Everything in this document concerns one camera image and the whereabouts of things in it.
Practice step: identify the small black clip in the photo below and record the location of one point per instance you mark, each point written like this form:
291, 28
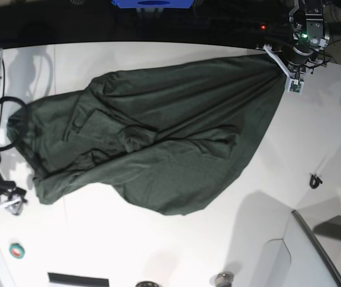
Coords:
315, 181

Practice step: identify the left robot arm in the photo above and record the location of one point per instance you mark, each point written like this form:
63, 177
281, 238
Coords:
299, 37

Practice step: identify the dark green t-shirt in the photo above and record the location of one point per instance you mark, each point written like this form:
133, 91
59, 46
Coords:
168, 139

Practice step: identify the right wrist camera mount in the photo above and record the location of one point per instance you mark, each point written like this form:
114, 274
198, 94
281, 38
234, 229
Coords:
0, 209

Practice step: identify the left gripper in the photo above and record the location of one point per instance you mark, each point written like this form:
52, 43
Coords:
296, 58

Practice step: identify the round metal knob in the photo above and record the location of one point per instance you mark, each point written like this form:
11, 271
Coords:
224, 279

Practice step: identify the black round dial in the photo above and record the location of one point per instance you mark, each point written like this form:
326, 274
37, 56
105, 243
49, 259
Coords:
147, 284

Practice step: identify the blue box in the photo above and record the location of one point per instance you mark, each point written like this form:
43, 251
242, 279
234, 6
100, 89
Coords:
181, 4

